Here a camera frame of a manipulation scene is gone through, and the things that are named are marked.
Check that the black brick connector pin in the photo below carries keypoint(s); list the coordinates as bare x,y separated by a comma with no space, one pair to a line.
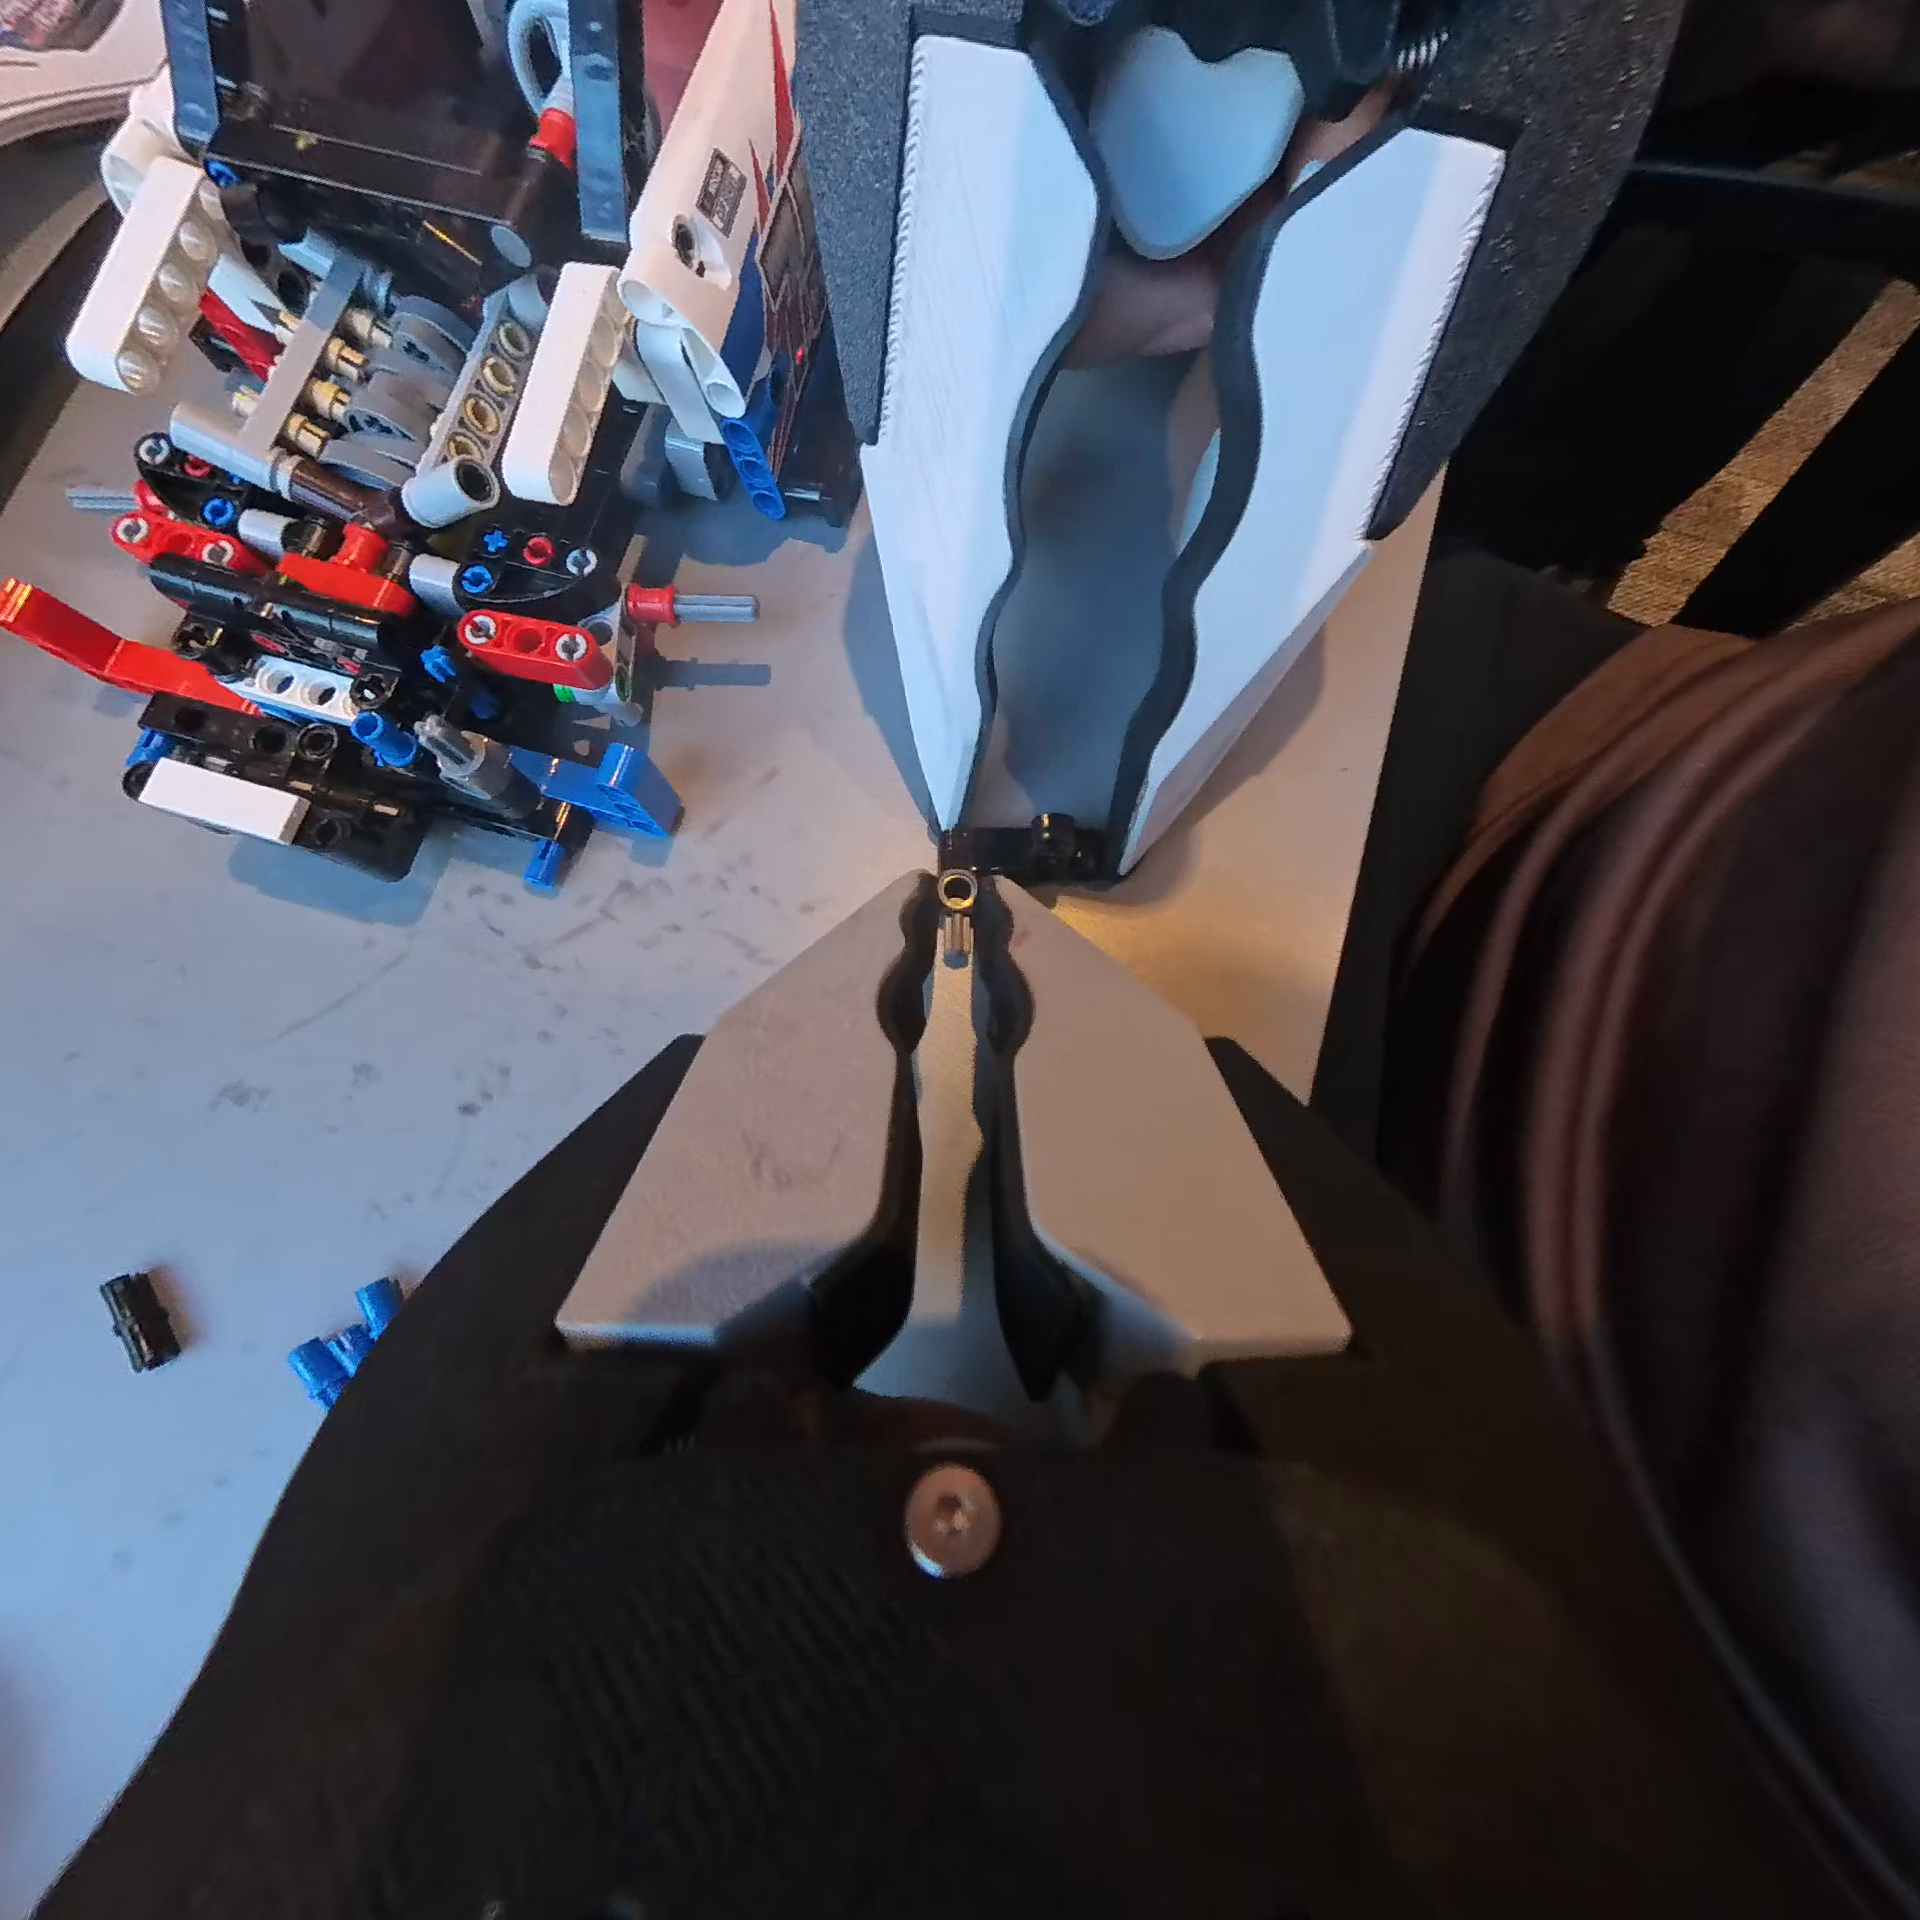
143,1321

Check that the grey desk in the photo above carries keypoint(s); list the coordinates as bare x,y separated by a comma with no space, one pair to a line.
450,1050

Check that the person's right hand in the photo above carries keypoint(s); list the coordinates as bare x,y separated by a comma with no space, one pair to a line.
1154,308

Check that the blue brick connector pin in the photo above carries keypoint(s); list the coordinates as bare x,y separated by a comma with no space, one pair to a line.
378,1303
311,1368
339,1343

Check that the brick model race car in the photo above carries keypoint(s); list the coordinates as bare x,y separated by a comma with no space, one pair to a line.
375,151

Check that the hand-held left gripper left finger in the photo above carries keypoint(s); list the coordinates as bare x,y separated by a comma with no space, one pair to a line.
734,1170

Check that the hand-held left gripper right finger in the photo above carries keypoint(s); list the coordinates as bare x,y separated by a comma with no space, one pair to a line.
1185,1185

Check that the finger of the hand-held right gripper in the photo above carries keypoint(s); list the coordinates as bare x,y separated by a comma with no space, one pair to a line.
1321,421
960,374

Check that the black angled brick beam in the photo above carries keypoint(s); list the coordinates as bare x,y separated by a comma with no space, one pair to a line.
1029,848

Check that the person's black trousers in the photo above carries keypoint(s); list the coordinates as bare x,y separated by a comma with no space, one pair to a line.
1441,824

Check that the open instruction booklet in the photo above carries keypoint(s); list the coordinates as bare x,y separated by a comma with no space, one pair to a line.
61,60

